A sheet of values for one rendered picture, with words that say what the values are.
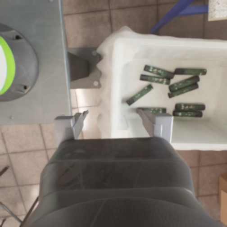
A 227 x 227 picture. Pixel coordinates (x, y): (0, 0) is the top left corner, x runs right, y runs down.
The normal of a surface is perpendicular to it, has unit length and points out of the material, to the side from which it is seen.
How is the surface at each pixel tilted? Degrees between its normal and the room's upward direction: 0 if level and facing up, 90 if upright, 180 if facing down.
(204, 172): 0
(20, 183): 0
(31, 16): 0
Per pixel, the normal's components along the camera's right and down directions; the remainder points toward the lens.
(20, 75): 0.92, 0.39
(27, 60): 0.94, 0.00
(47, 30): 0.02, 0.25
